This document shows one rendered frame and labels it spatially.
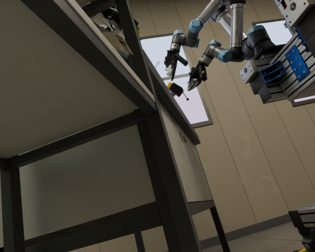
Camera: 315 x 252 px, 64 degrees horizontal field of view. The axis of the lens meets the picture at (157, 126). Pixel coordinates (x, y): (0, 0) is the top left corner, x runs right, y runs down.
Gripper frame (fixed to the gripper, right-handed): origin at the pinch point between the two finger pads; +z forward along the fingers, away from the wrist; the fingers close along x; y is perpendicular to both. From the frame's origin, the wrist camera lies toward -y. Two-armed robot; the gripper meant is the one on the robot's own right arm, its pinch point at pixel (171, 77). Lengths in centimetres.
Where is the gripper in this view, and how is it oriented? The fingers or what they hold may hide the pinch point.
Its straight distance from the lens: 181.3
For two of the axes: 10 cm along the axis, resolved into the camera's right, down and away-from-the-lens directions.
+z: -2.1, 9.6, -1.5
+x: -2.1, -2.0, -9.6
